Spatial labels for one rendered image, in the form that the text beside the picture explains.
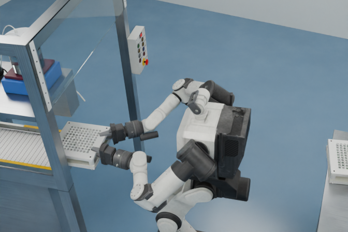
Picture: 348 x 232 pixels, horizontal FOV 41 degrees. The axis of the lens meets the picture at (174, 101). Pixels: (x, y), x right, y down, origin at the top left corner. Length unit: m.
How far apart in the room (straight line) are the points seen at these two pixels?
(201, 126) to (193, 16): 3.71
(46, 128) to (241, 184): 0.94
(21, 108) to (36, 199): 0.74
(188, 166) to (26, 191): 1.16
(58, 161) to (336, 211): 1.31
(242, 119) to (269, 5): 3.45
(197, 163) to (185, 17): 3.86
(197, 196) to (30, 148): 0.95
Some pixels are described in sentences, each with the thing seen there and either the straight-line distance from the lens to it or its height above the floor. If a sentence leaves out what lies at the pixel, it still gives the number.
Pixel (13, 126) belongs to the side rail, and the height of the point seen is 0.95.
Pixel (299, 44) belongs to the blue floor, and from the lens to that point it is 5.11.
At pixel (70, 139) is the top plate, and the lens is 2.42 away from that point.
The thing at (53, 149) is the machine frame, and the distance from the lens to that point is 2.20.
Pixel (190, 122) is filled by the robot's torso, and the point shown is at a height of 1.32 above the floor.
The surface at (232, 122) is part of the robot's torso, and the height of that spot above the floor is 1.32.
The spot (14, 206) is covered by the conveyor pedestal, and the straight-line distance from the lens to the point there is 2.92.
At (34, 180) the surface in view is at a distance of 2.55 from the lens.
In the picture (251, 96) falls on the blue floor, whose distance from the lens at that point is 4.30.
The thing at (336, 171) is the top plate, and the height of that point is 0.94.
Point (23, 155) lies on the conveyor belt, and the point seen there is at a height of 0.92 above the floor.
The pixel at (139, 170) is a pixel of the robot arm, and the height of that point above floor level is 1.10.
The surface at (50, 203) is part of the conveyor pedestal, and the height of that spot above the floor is 0.62.
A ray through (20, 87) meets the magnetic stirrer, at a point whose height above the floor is 1.41.
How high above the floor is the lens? 2.63
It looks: 38 degrees down
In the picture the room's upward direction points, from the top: 4 degrees counter-clockwise
